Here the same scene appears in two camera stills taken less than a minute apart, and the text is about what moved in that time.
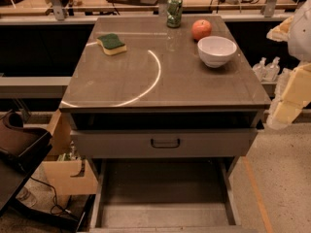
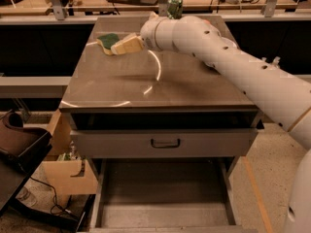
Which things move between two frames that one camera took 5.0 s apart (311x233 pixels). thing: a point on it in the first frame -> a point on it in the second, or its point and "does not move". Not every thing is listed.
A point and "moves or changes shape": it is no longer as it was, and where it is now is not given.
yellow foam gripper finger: [282, 32] -> [153, 16]
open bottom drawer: [166, 195] does not move
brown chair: [21, 149] does not move
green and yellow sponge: [111, 44] moves or changes shape
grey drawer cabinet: [168, 114] does not move
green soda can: [174, 11] does not move
